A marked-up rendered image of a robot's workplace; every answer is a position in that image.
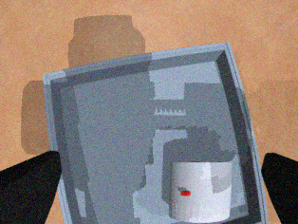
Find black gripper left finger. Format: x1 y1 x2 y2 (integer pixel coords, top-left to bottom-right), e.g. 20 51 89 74
0 150 62 224

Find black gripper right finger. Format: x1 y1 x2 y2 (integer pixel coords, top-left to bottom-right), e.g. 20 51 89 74
261 153 298 224

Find grey cylinder with two slots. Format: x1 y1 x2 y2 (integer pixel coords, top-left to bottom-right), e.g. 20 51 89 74
169 161 233 223

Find grey-blue square tray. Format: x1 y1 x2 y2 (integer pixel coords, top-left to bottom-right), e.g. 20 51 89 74
43 41 269 224

